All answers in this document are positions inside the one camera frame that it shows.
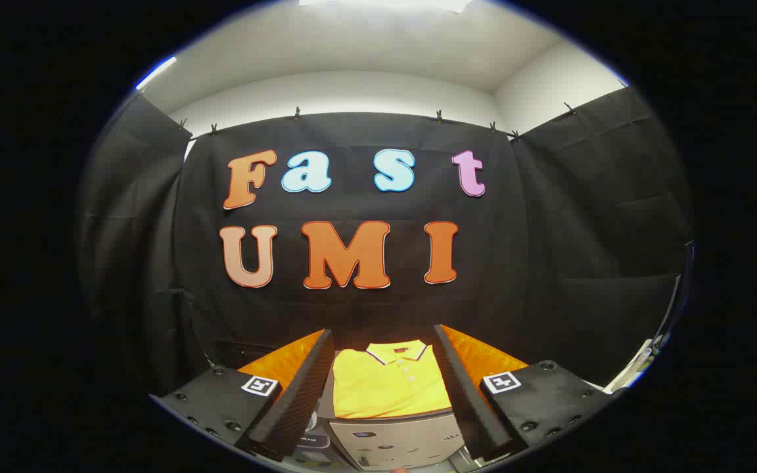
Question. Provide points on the black backdrop cloth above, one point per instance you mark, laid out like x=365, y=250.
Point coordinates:
x=365, y=309

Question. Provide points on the row of black cloth clips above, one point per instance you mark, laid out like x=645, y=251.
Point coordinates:
x=297, y=113

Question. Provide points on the yellow polo shirt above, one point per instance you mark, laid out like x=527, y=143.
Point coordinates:
x=385, y=387

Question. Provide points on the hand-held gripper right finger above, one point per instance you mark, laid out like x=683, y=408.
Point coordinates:
x=474, y=407

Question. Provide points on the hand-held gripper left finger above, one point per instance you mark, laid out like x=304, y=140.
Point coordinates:
x=286, y=407

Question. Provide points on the grey washing machine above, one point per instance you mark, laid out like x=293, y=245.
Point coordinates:
x=319, y=453

